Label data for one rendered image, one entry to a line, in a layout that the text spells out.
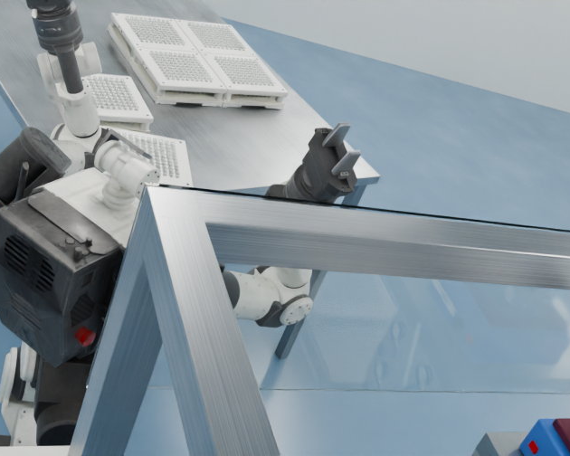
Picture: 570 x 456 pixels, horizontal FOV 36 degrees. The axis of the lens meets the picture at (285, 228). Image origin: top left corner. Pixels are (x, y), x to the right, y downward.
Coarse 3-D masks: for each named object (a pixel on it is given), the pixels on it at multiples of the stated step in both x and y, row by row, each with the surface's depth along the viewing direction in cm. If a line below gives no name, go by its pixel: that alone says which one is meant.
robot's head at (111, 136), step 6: (108, 132) 161; (114, 132) 161; (108, 138) 161; (114, 138) 163; (120, 138) 160; (126, 138) 163; (102, 144) 161; (126, 144) 160; (132, 144) 160; (96, 150) 161; (138, 150) 159; (96, 156) 160; (144, 156) 159; (150, 156) 161
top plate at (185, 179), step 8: (112, 128) 248; (120, 128) 249; (144, 136) 250; (152, 136) 252; (152, 144) 248; (168, 144) 251; (176, 144) 253; (184, 144) 254; (176, 152) 249; (184, 152) 250; (184, 160) 247; (184, 168) 243; (160, 176) 236; (168, 176) 238; (184, 176) 240; (168, 184) 235; (176, 184) 236; (184, 184) 237; (192, 184) 239
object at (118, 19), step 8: (112, 16) 308; (120, 16) 309; (128, 16) 311; (136, 16) 313; (144, 16) 316; (120, 24) 304; (128, 24) 306; (176, 24) 320; (120, 32) 303; (128, 32) 301; (128, 40) 298; (136, 40) 298; (144, 40) 300; (184, 40) 311; (152, 48) 298; (160, 48) 300; (168, 48) 302; (176, 48) 304; (184, 48) 306; (192, 48) 308
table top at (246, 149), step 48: (0, 0) 304; (96, 0) 331; (144, 0) 346; (192, 0) 362; (0, 48) 278; (144, 96) 284; (288, 96) 320; (192, 144) 270; (240, 144) 280; (288, 144) 290; (240, 192) 260
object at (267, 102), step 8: (232, 96) 299; (240, 96) 301; (248, 96) 303; (272, 96) 309; (224, 104) 296; (232, 104) 297; (240, 104) 299; (248, 104) 300; (256, 104) 302; (264, 104) 304; (272, 104) 306; (280, 104) 307
